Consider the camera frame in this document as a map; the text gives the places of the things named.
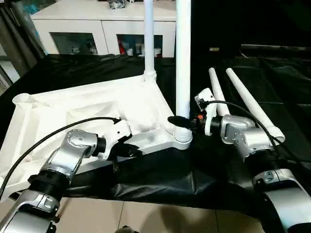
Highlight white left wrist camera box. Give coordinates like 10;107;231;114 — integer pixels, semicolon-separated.
97;119;133;161

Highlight white plastic table leg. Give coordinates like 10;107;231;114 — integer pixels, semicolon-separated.
172;0;193;142
142;0;158;82
225;68;286;144
208;68;229;118

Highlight white plastic table top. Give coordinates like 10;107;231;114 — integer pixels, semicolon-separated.
0;73;194;202

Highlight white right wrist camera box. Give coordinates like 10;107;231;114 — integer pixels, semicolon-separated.
194;88;219;137

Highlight black work mat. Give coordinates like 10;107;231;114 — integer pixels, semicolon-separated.
0;51;311;216

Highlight clear glass ornament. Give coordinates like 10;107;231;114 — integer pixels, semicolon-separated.
108;0;129;10

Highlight white sideboard with glass doors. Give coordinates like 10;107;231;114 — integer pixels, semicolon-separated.
30;0;177;58

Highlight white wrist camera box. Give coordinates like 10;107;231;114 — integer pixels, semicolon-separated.
194;88;219;137
97;119;133;161

